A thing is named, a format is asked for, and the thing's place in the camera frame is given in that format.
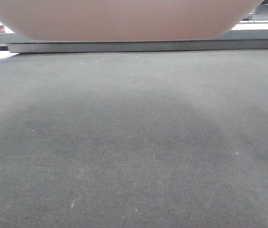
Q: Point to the pinkish white storage bin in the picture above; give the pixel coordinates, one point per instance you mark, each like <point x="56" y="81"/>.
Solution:
<point x="123" y="20"/>

